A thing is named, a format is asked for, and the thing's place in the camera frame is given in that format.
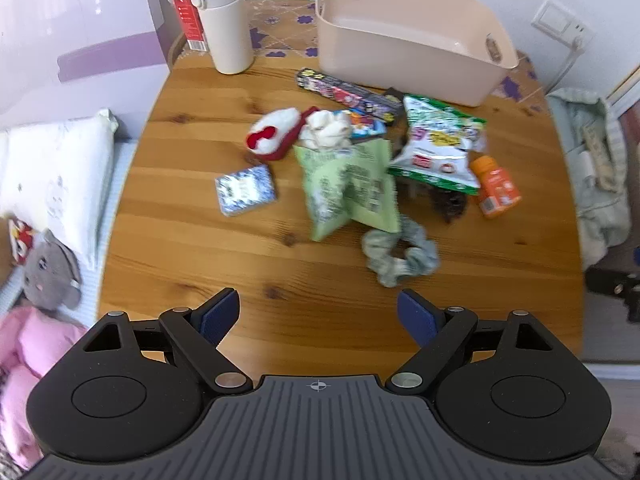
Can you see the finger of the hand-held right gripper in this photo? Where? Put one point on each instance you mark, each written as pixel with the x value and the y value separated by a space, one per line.
pixel 607 285

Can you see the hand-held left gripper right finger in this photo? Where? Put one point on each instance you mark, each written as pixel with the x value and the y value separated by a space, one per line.
pixel 417 317

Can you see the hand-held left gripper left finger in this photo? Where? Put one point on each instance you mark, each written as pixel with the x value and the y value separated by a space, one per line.
pixel 220 316

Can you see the beige hair claw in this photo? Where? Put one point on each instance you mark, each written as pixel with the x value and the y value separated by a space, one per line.
pixel 450 205

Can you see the light green snack packet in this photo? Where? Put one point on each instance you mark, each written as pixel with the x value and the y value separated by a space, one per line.
pixel 345 190

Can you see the white green snack packet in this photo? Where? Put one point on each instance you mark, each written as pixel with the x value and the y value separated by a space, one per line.
pixel 435 145

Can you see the small colourful box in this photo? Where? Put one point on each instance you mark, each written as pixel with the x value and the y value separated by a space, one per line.
pixel 367 127

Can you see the white cloth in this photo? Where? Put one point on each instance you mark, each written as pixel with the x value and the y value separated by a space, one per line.
pixel 325 130

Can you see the beige plastic container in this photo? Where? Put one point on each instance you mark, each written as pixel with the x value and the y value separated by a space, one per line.
pixel 400 60

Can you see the green scrunchie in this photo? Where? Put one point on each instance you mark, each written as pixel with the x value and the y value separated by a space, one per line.
pixel 380 250

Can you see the pale green cloth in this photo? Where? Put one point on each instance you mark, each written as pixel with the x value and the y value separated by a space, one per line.
pixel 600 200

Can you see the blue white tissue packet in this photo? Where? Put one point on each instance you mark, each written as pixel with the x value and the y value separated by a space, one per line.
pixel 245 190

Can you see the orange bottle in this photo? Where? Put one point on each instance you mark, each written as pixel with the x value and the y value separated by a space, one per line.
pixel 495 187

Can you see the grey plush toy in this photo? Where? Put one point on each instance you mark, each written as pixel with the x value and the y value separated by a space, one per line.
pixel 50 270

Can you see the red white plush pouch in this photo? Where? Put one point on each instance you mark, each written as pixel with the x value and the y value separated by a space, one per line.
pixel 270 135

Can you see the pink plush toy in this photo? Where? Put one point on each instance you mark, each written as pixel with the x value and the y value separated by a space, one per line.
pixel 30 350

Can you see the red white toy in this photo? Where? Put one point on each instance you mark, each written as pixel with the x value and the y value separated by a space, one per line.
pixel 20 240

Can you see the white pillow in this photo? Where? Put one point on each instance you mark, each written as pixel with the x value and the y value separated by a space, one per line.
pixel 55 170

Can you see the small black box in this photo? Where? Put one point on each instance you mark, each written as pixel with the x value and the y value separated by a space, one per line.
pixel 393 94

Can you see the long dark printed box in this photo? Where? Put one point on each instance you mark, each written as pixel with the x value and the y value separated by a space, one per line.
pixel 340 91

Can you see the white thermos bottle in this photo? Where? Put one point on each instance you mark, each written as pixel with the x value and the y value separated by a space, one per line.
pixel 225 25

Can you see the red carton box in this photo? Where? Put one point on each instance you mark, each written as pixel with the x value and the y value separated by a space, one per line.
pixel 190 25

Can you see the white purple cabinet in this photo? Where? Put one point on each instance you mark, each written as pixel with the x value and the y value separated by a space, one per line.
pixel 75 20

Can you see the white wall socket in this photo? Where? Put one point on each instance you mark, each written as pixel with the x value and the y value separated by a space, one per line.
pixel 555 17

